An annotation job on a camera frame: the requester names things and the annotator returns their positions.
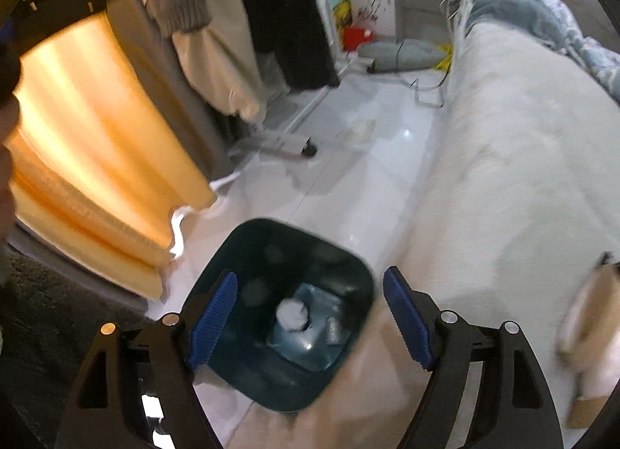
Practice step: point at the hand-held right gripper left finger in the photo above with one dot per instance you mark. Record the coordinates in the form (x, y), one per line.
(213, 323)

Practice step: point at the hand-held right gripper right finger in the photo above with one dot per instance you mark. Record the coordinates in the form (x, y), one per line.
(407, 318)

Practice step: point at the dark teal trash bin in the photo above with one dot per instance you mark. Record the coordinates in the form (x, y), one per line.
(310, 255)

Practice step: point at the cardboard tube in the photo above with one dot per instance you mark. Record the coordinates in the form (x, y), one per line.
(591, 333)

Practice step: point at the grey knit sweater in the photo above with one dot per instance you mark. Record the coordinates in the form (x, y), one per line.
(179, 3)

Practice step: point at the white crumpled paper ball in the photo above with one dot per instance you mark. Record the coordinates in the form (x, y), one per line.
(290, 316)

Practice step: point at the clear plastic packaging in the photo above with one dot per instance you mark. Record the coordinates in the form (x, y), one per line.
(319, 347)

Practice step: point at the white sheer curtain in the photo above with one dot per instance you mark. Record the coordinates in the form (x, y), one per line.
(181, 216)

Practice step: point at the beige coat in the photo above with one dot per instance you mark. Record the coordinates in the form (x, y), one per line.
(218, 66)

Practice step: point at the grey curtain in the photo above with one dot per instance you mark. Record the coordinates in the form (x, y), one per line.
(160, 90)

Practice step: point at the black coat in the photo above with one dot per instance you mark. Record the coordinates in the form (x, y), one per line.
(286, 18)

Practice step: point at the dark carpet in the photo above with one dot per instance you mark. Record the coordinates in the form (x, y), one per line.
(38, 333)

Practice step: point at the orange curtain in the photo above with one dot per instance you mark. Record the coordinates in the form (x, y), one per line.
(87, 139)

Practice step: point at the light fleece bed blanket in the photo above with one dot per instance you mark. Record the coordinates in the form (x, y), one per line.
(508, 163)

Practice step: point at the green yellow picture board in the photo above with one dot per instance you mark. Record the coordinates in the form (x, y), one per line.
(339, 13)

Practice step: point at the red box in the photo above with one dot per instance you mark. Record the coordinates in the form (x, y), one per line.
(356, 38)

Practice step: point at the yellow plastic bag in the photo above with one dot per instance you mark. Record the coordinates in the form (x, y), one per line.
(443, 61)

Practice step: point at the grey floor cushion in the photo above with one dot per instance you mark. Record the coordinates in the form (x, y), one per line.
(411, 54)

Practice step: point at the blue patterned quilt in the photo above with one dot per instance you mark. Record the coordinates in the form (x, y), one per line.
(596, 56)

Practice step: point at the flower wall sticker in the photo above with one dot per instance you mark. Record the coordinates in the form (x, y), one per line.
(375, 6)

